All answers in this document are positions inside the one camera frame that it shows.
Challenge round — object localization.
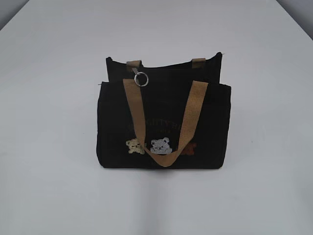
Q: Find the silver zipper pull ring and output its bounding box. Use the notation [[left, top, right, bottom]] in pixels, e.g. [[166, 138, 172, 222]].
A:
[[132, 67, 149, 87]]

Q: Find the black canvas tote bag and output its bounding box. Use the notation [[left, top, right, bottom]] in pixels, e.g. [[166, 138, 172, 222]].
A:
[[96, 52, 231, 169]]

